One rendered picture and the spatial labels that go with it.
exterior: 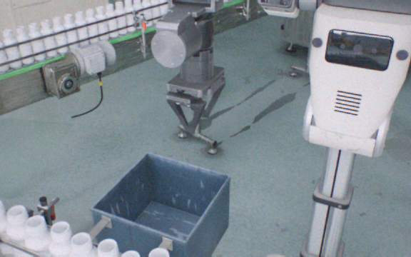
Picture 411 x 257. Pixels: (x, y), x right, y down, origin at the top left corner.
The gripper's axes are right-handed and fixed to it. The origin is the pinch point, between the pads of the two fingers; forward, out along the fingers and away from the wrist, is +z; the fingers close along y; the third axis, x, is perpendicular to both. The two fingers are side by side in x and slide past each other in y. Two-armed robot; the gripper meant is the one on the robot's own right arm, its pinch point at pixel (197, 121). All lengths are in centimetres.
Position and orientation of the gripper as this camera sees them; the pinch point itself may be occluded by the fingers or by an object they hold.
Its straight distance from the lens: 80.1
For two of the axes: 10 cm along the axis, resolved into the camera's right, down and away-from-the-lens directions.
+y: -4.1, 4.7, -7.8
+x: 9.1, 2.2, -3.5
